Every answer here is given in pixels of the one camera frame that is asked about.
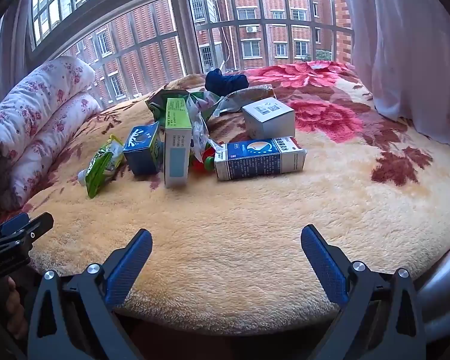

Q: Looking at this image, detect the green snack pouch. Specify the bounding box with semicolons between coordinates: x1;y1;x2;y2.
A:
77;134;124;198

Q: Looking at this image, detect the blue milk splash carton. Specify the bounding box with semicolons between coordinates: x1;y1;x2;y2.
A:
123;122;162;176

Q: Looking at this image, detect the tall green white box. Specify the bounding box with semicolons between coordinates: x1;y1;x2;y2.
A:
164;97;193;188

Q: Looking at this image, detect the large green foil bag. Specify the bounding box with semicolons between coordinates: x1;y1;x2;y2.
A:
145;88;226;162

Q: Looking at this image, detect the long blue white milk carton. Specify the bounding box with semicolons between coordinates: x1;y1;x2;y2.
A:
214;136;307;181

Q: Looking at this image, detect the grey white cardboard box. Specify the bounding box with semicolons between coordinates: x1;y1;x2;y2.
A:
242;97;295;139

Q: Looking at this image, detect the brown snack wrapper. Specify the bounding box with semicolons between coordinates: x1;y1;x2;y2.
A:
213;84;275;117

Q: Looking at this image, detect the person's left hand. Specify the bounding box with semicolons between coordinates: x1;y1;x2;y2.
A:
6;276;28;339

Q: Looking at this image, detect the folded pink floral quilt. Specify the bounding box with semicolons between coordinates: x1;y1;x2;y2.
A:
0;56;101;211

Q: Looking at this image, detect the beige floral fleece blanket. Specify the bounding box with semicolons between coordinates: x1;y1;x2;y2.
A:
23;61;450;334

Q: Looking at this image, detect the dark blue cloth bundle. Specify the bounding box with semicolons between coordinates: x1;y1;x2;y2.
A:
205;68;249;97

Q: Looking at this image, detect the sheer white curtain right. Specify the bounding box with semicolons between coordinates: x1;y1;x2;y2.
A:
346;0;450;145

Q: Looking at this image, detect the window frame with grille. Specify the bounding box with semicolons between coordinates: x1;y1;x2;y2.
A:
26;0;354;107

